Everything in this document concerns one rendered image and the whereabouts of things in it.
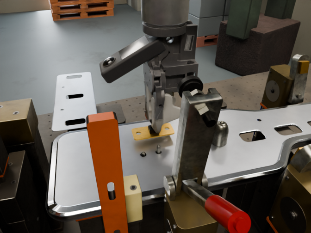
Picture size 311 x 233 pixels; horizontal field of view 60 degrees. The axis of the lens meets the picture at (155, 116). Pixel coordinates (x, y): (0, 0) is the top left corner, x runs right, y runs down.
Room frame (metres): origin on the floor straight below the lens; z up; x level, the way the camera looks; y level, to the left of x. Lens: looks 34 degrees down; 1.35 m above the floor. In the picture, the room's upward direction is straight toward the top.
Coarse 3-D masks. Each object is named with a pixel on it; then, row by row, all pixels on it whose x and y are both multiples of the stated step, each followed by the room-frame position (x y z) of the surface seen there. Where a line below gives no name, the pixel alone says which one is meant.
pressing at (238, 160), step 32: (128, 128) 0.47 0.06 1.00; (256, 128) 0.47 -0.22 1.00; (64, 160) 0.37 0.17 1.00; (128, 160) 0.37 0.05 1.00; (160, 160) 0.37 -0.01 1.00; (224, 160) 0.37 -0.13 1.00; (256, 160) 0.37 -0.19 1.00; (64, 192) 0.29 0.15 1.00; (96, 192) 0.29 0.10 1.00; (160, 192) 0.29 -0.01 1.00
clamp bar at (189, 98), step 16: (192, 80) 0.26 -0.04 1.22; (192, 96) 0.23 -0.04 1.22; (208, 96) 0.23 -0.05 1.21; (192, 112) 0.22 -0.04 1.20; (208, 112) 0.22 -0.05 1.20; (192, 128) 0.23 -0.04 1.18; (208, 128) 0.23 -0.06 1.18; (176, 144) 0.25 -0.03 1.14; (192, 144) 0.23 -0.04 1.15; (208, 144) 0.24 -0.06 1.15; (176, 160) 0.25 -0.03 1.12; (192, 160) 0.24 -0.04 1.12; (176, 176) 0.24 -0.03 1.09; (192, 176) 0.24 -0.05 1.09; (176, 192) 0.24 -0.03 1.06
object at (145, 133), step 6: (150, 126) 0.44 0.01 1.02; (162, 126) 0.46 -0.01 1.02; (168, 126) 0.46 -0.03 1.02; (132, 132) 0.44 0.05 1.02; (138, 132) 0.44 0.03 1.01; (144, 132) 0.44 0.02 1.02; (150, 132) 0.43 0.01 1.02; (162, 132) 0.43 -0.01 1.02; (168, 132) 0.43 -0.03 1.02; (138, 138) 0.42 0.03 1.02; (144, 138) 0.42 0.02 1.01
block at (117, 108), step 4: (108, 104) 0.60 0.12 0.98; (112, 104) 0.60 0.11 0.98; (116, 104) 0.60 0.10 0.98; (120, 104) 0.60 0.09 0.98; (96, 108) 0.58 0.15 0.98; (100, 108) 0.58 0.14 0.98; (104, 108) 0.58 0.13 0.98; (108, 108) 0.58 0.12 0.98; (112, 108) 0.58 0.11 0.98; (116, 108) 0.58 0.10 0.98; (120, 108) 0.58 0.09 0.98; (100, 112) 0.56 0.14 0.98; (116, 112) 0.56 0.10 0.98; (120, 112) 0.56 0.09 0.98; (120, 116) 0.54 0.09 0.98; (120, 120) 0.53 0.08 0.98; (124, 120) 0.53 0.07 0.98
